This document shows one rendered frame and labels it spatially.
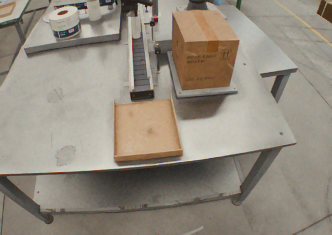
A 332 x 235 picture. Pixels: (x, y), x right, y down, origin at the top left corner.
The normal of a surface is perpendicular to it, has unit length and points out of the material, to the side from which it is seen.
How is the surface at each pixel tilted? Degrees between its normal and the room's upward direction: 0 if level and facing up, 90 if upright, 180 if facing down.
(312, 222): 0
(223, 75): 90
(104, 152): 0
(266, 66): 0
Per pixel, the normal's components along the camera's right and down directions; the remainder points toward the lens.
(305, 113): 0.00, -0.66
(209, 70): 0.15, 0.74
